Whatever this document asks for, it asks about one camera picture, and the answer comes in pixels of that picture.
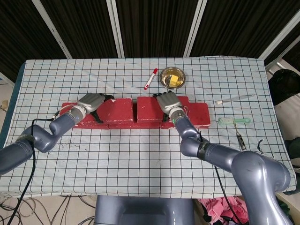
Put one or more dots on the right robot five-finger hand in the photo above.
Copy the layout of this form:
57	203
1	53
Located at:
168	102

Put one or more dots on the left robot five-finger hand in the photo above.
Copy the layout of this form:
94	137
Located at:
90	102

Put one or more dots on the red brick heavy white scuffs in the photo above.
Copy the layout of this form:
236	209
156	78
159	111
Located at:
147	110

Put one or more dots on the red brick chipped white corner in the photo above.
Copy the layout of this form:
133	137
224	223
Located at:
117	110

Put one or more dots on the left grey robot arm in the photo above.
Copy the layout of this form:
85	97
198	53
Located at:
39	140

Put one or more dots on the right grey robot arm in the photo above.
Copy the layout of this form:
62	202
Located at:
253	171

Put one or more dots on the red brick with white patch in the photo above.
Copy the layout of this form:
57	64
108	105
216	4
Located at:
199	114

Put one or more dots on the steel bowl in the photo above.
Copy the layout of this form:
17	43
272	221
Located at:
165	80

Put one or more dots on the yellow block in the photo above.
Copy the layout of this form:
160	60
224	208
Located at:
174	80

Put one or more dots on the red and white marker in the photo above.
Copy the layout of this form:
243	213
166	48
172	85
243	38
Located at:
150	79

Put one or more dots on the green brush with white bristles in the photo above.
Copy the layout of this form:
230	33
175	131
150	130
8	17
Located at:
226	121

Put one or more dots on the clear tube with white cap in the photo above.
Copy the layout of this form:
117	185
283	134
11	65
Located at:
234	99

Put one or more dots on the white black-grid tablecloth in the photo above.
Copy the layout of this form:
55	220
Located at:
117	164

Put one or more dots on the small metal screwdriver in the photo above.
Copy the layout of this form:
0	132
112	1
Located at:
241	141

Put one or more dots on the grey robot torso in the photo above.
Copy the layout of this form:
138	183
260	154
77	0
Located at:
140	211

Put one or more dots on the pink cloth pile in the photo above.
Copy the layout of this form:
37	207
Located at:
220	206

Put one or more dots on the black bag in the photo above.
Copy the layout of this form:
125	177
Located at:
284	86

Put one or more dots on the white double partition frame post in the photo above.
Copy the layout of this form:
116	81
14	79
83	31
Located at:
116	28

